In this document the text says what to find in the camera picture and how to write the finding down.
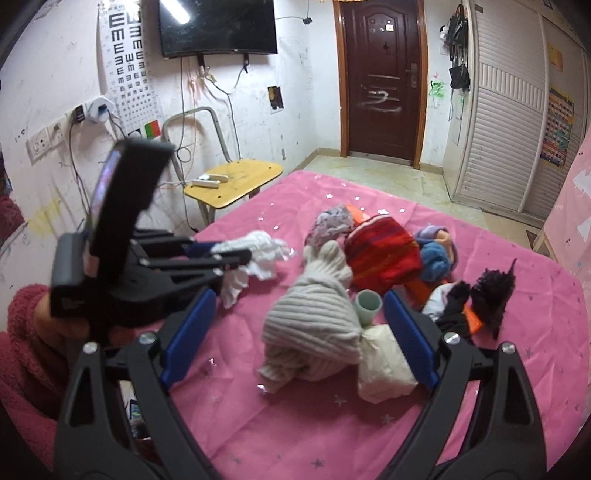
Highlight pink star tablecloth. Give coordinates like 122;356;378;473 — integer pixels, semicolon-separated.
171;171;589;479

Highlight pale green cup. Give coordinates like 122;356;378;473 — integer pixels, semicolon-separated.
353;290;383;328

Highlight person left hand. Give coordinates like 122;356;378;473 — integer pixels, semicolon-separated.
34;290;136;349

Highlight red knitted sock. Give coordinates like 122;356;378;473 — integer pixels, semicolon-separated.
344;215;423;295

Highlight white wall charger socket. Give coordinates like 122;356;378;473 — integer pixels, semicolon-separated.
85;96;115;123

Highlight cream cloth bundle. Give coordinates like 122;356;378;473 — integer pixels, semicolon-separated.
358;324;418;404

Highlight eye chart poster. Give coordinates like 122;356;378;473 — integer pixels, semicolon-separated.
98;1;162;140

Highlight yellow wooden chair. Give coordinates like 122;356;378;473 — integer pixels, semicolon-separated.
161;106;283;226

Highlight blue yarn ball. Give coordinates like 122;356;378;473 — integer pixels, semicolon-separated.
420;241;451;283

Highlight patterned white red cloth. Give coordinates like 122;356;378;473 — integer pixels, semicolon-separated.
304;204;355;248

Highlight black hanging bags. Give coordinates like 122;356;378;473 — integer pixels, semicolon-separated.
440;3;471;92

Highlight black wall television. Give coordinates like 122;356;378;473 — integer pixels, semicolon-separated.
158;0;277;58

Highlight white power strip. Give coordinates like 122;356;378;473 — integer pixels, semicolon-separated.
190;174;229;189

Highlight purple orange sock bundle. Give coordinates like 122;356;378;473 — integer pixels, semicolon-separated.
414;225;459;271

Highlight orange carton box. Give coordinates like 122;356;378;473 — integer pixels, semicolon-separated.
348;206;452;306

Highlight black white sock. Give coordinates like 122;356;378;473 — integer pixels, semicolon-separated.
422;259;516;343

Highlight colourful wall chart poster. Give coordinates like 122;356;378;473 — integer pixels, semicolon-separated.
540;87;575;168

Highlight dark brown door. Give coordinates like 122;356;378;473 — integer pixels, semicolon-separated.
332;1;428;168

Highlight beige knitted sweater bundle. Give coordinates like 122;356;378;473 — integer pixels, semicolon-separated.
259;240;362;393

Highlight red fleece sleeve forearm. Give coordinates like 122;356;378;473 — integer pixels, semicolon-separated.
1;284;89;469

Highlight pink tree pattern curtain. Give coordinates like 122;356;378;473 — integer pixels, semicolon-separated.
543;132;591;286

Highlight white louvered wardrobe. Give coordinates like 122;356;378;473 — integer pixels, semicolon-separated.
443;1;590;225

